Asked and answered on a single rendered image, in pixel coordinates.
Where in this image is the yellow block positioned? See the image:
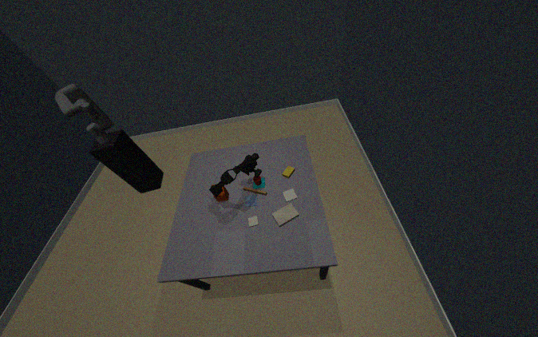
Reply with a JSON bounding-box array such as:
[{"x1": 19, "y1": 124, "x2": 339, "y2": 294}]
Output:
[{"x1": 283, "y1": 165, "x2": 295, "y2": 179}]

